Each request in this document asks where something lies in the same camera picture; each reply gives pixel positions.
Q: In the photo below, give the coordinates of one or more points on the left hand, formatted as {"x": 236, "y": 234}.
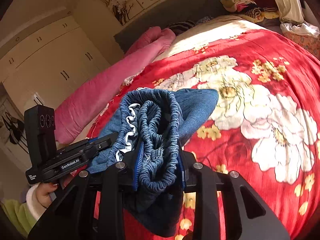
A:
{"x": 43, "y": 190}

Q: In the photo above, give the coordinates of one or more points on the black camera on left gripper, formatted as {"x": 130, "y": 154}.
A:
{"x": 39, "y": 128}

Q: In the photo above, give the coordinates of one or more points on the cream wardrobe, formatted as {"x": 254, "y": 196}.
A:
{"x": 50, "y": 64}

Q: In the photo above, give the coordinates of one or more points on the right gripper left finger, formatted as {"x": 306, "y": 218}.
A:
{"x": 91, "y": 205}

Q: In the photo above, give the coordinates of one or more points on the grey headboard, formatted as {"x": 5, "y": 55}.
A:
{"x": 167, "y": 13}

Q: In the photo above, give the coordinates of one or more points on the blue denim pants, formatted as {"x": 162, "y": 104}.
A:
{"x": 160, "y": 121}

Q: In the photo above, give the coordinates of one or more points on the pink rolled blanket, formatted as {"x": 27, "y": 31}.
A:
{"x": 78, "y": 110}

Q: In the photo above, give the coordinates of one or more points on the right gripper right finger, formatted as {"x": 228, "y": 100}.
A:
{"x": 246, "y": 214}

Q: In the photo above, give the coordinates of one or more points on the striped pillow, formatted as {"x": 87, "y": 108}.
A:
{"x": 181, "y": 27}

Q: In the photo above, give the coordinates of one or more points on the white door with bags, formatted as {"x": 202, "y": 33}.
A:
{"x": 13, "y": 140}

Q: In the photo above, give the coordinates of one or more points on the red floral bedspread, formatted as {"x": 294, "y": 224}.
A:
{"x": 265, "y": 124}

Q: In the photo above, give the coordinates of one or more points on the floral laundry basket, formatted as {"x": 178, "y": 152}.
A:
{"x": 305, "y": 35}

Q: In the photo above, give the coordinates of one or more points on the cream curtain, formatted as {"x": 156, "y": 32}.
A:
{"x": 290, "y": 11}

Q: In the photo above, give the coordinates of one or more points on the stack of folded clothes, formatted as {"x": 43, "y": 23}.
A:
{"x": 255, "y": 11}

